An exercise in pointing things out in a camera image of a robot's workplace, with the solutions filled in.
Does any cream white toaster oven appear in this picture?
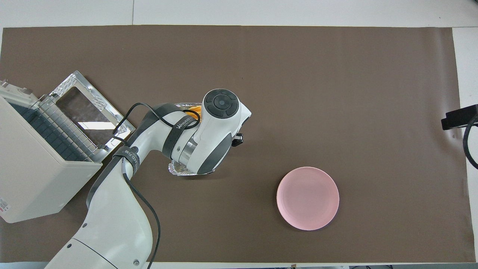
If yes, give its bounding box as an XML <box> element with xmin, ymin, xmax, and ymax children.
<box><xmin>0</xmin><ymin>80</ymin><xmax>103</xmax><ymax>224</ymax></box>

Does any pink round plate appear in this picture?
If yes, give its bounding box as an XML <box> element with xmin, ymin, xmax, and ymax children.
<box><xmin>276</xmin><ymin>167</ymin><xmax>340</xmax><ymax>231</ymax></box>

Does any metal oven wire rack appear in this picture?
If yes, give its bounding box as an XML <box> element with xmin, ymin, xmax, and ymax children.
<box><xmin>7</xmin><ymin>95</ymin><xmax>103</xmax><ymax>163</ymax></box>

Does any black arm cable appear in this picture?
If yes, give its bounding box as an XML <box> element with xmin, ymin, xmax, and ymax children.
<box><xmin>463</xmin><ymin>115</ymin><xmax>478</xmax><ymax>171</ymax></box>
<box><xmin>113</xmin><ymin>102</ymin><xmax>202</xmax><ymax>269</ymax></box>

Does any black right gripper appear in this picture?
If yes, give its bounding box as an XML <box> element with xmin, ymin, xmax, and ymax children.
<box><xmin>441</xmin><ymin>105</ymin><xmax>478</xmax><ymax>131</ymax></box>

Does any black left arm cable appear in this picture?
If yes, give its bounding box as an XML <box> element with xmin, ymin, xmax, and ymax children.
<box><xmin>113</xmin><ymin>102</ymin><xmax>202</xmax><ymax>269</ymax></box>

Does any glass oven door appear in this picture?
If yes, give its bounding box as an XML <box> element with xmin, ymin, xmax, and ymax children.
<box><xmin>49</xmin><ymin>70</ymin><xmax>136</xmax><ymax>151</ymax></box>

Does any aluminium foil tray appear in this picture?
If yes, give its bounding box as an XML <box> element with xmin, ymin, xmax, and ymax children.
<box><xmin>167</xmin><ymin>102</ymin><xmax>205</xmax><ymax>177</ymax></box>

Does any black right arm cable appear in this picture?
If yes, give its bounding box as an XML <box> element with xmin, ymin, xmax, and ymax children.
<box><xmin>463</xmin><ymin>115</ymin><xmax>478</xmax><ymax>171</ymax></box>

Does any brown table mat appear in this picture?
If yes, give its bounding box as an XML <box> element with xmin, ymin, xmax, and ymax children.
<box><xmin>0</xmin><ymin>25</ymin><xmax>472</xmax><ymax>263</ymax></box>

